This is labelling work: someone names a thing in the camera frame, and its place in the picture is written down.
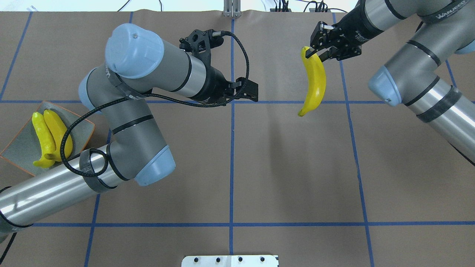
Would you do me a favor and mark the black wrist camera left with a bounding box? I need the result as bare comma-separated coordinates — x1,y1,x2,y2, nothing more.
179,29,224,65

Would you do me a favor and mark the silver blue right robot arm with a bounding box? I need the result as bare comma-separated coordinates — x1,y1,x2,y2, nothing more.
302,0,475,164

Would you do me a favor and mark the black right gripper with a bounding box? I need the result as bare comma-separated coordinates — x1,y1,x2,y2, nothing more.
305,7,383,63

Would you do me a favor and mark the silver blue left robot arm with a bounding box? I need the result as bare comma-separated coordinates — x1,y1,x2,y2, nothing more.
0,23,258,241

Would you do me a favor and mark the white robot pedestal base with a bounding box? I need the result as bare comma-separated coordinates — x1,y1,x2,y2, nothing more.
181,254,279,267

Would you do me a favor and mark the aluminium frame post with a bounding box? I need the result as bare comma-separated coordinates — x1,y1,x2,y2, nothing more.
223,0,242,19

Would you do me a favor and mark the yellow banana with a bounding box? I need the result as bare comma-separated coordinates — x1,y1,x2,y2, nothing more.
298,47,327,117
43,109,67,162
31,112,56,168

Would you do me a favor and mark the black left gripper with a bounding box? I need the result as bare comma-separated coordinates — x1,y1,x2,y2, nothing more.
199,66,259,104

